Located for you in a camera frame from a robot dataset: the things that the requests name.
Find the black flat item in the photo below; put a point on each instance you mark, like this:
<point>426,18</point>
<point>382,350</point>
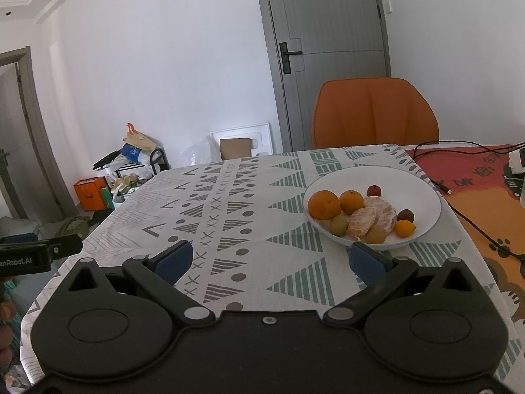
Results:
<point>106,160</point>

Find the small white wall switch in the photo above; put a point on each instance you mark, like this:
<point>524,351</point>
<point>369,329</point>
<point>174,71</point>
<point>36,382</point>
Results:
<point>389,6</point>

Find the cardboard box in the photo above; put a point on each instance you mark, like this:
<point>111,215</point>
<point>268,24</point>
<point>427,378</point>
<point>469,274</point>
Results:
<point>235,148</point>

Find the orange box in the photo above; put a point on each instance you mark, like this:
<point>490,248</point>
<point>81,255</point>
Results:
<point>89,193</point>

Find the grey doorway frame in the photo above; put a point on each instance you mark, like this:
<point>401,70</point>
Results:
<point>37,131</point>

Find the small orange citrus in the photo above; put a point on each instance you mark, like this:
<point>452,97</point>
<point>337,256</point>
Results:
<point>404,229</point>

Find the white plate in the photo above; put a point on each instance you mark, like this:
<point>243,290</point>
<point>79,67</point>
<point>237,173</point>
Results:
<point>414,191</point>

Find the blue white bag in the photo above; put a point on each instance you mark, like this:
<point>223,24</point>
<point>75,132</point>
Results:
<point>132,152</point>

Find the white foam panel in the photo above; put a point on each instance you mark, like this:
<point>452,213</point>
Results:
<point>262,137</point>

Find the large peeled citrus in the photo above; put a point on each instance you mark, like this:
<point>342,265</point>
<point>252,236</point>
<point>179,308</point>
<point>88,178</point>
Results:
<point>385,213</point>

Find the person's left hand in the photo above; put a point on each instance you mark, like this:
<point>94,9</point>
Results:
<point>5,324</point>

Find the orange chair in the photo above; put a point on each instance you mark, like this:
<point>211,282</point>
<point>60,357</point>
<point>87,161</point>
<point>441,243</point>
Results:
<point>373,111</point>

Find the red orange printed mat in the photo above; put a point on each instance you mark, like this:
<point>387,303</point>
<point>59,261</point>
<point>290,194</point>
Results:
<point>471,197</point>

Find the grey door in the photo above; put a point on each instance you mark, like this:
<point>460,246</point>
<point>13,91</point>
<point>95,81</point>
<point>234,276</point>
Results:
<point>328,49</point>

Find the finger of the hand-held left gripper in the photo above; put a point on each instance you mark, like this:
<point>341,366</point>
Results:
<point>63,246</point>
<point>18,238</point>

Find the brown paper bag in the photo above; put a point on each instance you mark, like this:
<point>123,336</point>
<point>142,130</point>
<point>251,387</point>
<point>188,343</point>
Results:
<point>139,139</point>

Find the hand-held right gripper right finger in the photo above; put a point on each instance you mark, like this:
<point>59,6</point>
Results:
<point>369,263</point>

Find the dark plum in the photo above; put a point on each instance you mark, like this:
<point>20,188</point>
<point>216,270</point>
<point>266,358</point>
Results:
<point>406,215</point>

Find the patterned tablecloth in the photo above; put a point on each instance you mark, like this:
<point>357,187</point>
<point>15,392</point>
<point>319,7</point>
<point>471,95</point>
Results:
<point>246,197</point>

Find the green camouflage bag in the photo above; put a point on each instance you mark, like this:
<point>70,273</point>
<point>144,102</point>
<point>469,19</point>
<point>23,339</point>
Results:
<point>71,229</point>

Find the clear plastic bag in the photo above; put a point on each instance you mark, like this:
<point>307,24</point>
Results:
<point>197,152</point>

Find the round orange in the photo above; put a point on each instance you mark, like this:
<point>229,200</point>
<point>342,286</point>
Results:
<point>324,204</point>
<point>352,201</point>

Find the white power adapter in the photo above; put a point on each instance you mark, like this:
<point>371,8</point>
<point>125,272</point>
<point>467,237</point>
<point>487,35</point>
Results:
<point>517,164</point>

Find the white box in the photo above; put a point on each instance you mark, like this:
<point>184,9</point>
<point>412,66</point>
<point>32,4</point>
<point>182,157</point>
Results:
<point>131,171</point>

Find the brown kiwi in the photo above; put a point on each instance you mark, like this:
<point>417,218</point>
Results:
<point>339,225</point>
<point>375,234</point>

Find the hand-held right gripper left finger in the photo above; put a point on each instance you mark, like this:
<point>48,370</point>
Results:
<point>174,260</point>

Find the red plum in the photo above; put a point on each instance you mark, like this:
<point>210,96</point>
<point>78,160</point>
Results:
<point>373,190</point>

